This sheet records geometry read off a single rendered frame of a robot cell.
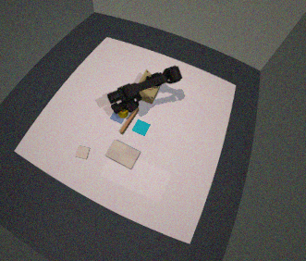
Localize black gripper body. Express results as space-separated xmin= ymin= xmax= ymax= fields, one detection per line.
xmin=111 ymin=94 xmax=141 ymax=114

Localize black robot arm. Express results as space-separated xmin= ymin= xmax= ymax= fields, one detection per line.
xmin=107 ymin=66 xmax=182 ymax=113

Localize tan wooden bar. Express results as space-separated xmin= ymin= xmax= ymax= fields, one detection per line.
xmin=119 ymin=107 xmax=139 ymax=135

